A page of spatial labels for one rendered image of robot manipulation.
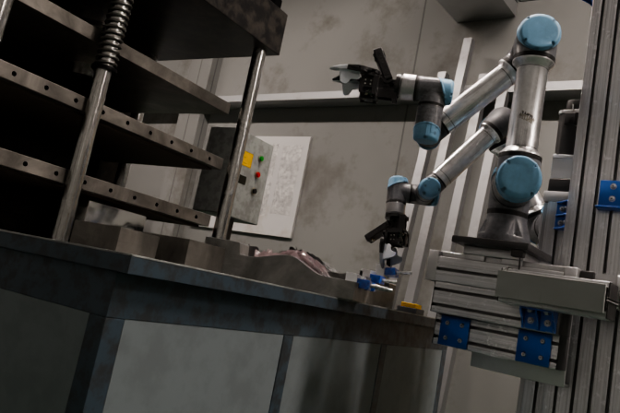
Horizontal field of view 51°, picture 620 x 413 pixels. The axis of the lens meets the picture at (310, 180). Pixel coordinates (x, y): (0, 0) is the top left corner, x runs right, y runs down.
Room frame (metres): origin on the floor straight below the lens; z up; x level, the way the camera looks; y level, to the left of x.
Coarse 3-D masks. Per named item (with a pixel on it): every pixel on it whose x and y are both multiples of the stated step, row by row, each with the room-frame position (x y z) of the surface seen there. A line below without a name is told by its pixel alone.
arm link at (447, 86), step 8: (416, 80) 1.77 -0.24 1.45; (424, 80) 1.77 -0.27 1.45; (432, 80) 1.76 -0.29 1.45; (440, 80) 1.76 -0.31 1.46; (448, 80) 1.76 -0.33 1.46; (416, 88) 1.77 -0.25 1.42; (424, 88) 1.76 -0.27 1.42; (432, 88) 1.76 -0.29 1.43; (440, 88) 1.75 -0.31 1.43; (448, 88) 1.75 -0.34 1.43; (416, 96) 1.78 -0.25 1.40; (424, 96) 1.77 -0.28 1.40; (432, 96) 1.76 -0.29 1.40; (440, 96) 1.76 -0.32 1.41; (448, 96) 1.76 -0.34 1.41; (448, 104) 1.78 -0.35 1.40
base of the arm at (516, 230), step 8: (488, 208) 1.86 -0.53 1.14; (496, 208) 1.83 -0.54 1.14; (504, 208) 1.82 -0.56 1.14; (488, 216) 1.86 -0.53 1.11; (496, 216) 1.83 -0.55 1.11; (504, 216) 1.82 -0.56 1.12; (512, 216) 1.81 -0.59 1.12; (520, 216) 1.82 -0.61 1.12; (488, 224) 1.84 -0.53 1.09; (496, 224) 1.82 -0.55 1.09; (504, 224) 1.81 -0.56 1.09; (512, 224) 1.80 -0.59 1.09; (520, 224) 1.81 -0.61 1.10; (480, 232) 1.86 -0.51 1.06; (488, 232) 1.82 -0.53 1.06; (496, 232) 1.81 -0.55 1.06; (504, 232) 1.80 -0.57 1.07; (512, 232) 1.81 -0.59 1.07; (520, 232) 1.80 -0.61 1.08; (528, 232) 1.83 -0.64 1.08; (504, 240) 1.80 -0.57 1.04; (512, 240) 1.79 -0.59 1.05; (520, 240) 1.80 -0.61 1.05; (528, 240) 1.82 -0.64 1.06
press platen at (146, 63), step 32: (32, 0) 1.91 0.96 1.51; (32, 32) 2.16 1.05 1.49; (64, 32) 2.09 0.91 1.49; (96, 32) 2.12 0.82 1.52; (32, 64) 2.56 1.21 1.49; (64, 64) 2.47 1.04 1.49; (128, 64) 2.30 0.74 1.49; (160, 64) 2.38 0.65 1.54; (128, 96) 2.77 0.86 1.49; (160, 96) 2.67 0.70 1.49; (192, 96) 2.57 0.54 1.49
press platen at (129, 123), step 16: (0, 64) 1.85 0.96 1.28; (16, 80) 1.90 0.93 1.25; (32, 80) 1.94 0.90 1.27; (48, 80) 1.99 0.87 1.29; (48, 96) 2.00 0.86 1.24; (64, 96) 2.04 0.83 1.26; (80, 96) 2.09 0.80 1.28; (112, 112) 2.21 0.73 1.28; (128, 128) 2.28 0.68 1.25; (144, 128) 2.34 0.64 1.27; (160, 144) 2.42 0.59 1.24; (176, 144) 2.49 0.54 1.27; (208, 160) 2.65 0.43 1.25
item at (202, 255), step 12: (168, 240) 1.70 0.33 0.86; (180, 240) 1.68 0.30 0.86; (192, 240) 1.67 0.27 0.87; (156, 252) 1.72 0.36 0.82; (168, 252) 1.70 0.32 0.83; (180, 252) 1.67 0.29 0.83; (192, 252) 1.68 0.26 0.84; (204, 252) 1.71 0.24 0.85; (216, 252) 1.75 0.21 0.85; (180, 264) 1.67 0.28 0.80; (192, 264) 1.69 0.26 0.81; (204, 264) 1.72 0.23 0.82; (216, 264) 1.76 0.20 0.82
